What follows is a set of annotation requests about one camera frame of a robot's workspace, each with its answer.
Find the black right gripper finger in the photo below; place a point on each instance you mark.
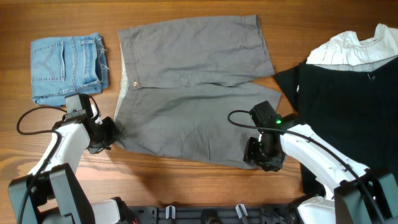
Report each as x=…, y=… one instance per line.
x=254, y=159
x=252, y=147

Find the folded blue denim shorts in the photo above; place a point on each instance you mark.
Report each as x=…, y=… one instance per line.
x=62, y=66

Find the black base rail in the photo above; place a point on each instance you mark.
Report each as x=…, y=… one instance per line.
x=264, y=214

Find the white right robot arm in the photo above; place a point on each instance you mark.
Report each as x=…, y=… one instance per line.
x=354, y=193

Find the grey cotton shorts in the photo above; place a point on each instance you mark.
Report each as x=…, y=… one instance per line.
x=181, y=79

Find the black t-shirt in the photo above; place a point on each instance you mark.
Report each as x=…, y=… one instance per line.
x=355, y=112

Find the white garment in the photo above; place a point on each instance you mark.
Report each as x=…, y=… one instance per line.
x=346, y=49

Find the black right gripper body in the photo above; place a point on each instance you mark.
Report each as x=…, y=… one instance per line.
x=275, y=158

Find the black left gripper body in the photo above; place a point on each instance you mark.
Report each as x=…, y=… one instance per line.
x=108, y=135

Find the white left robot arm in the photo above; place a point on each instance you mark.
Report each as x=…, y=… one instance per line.
x=50, y=192

